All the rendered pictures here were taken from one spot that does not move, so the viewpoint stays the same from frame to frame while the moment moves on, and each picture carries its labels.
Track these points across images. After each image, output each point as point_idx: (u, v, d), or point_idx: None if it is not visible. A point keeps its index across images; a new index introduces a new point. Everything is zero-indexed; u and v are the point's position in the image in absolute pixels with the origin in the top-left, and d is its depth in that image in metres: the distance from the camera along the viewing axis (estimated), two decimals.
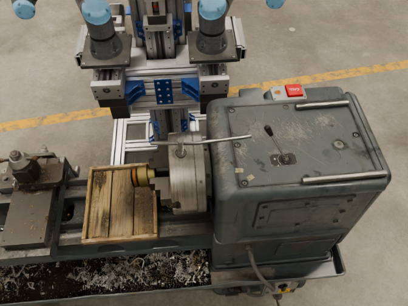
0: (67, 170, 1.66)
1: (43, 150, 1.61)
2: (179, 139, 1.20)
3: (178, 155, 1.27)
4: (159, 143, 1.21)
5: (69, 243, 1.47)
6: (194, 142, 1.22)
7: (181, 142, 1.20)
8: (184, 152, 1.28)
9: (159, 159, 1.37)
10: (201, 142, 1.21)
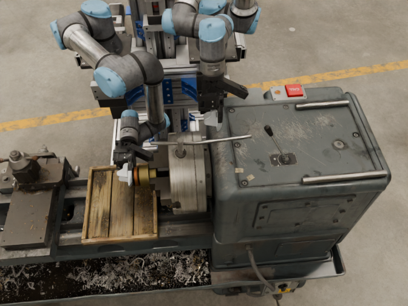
0: (67, 170, 1.66)
1: (43, 150, 1.61)
2: (179, 139, 1.20)
3: (178, 155, 1.27)
4: (159, 143, 1.21)
5: (69, 243, 1.47)
6: (194, 142, 1.22)
7: (181, 142, 1.20)
8: (184, 152, 1.28)
9: (159, 159, 1.37)
10: (201, 142, 1.21)
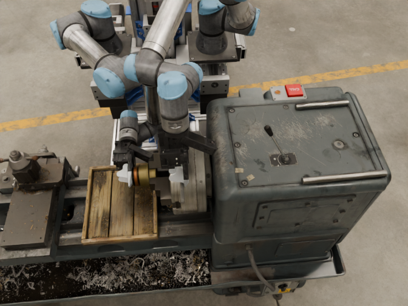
0: (67, 170, 1.66)
1: (43, 150, 1.61)
2: None
3: None
4: None
5: (69, 243, 1.47)
6: None
7: None
8: None
9: (159, 159, 1.37)
10: None
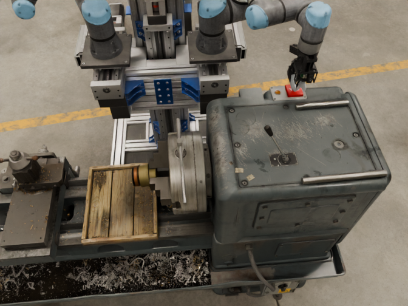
0: (67, 170, 1.66)
1: (43, 150, 1.61)
2: (180, 139, 1.20)
3: (177, 151, 1.28)
4: (176, 125, 1.25)
5: (69, 243, 1.47)
6: (180, 155, 1.19)
7: (177, 141, 1.20)
8: (182, 155, 1.27)
9: (159, 159, 1.37)
10: (180, 160, 1.18)
